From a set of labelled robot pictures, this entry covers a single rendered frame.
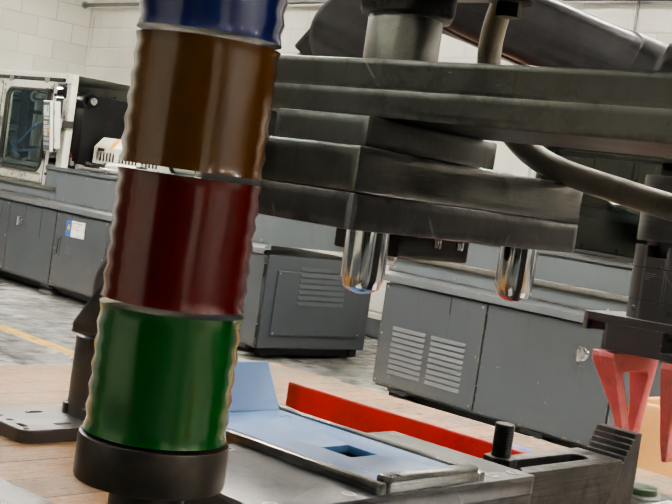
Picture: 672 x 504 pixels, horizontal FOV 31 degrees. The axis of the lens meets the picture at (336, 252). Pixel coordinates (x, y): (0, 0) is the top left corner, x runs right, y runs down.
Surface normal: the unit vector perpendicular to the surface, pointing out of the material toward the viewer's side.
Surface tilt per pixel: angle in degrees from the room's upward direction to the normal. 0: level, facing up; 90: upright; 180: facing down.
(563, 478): 90
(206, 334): 76
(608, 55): 84
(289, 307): 90
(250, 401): 60
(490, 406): 90
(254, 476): 0
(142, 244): 104
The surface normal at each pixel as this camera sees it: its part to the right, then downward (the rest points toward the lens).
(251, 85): 0.70, -0.11
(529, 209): 0.72, 0.14
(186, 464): 0.55, 0.12
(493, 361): -0.72, -0.07
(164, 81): -0.43, 0.23
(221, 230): 0.53, 0.37
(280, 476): 0.14, -0.99
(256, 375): 0.70, -0.37
